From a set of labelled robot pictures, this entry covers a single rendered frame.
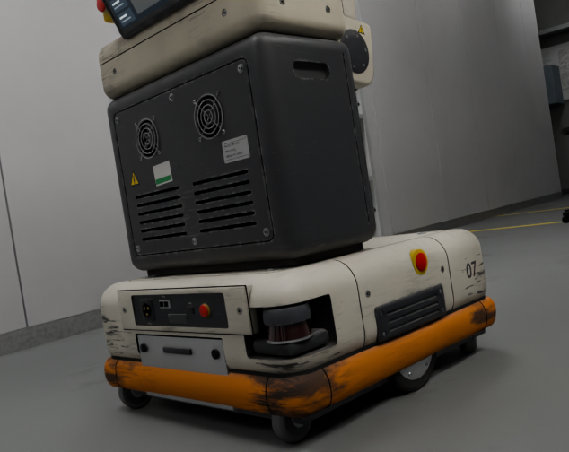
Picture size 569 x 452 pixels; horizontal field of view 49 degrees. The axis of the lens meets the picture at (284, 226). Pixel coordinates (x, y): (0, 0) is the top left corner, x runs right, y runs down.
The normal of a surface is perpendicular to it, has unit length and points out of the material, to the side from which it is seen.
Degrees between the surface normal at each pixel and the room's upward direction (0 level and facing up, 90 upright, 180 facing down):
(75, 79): 90
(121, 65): 90
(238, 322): 90
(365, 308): 90
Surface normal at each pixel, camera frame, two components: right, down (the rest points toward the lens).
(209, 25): -0.70, 0.12
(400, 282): 0.69, -0.09
